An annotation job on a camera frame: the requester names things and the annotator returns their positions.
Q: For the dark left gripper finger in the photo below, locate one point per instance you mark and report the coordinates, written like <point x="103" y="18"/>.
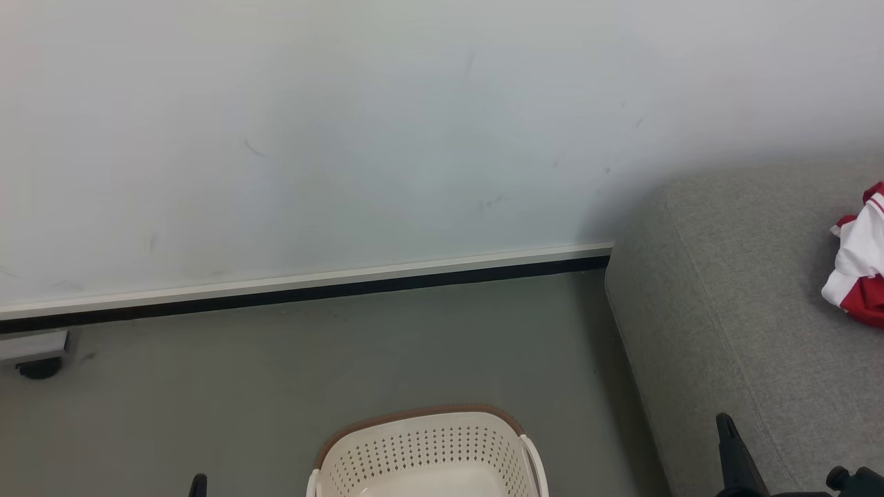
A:
<point x="199" y="486"/>

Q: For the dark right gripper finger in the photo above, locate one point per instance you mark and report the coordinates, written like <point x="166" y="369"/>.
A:
<point x="739" y="462"/>

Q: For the red and white garment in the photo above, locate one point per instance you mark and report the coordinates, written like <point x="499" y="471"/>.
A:
<point x="862" y="269"/>

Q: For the white perforated laundry basket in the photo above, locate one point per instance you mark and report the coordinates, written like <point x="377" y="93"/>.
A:
<point x="428" y="455"/>

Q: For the grey fabric sofa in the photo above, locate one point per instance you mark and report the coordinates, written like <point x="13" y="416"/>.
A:
<point x="746" y="331"/>

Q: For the grey cart base with caster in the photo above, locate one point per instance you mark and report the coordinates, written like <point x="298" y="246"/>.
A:
<point x="31" y="348"/>

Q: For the white and black baseboard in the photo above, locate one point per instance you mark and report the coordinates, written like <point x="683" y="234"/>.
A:
<point x="304" y="286"/>

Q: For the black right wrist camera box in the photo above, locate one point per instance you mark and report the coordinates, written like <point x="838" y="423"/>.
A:
<point x="860" y="483"/>

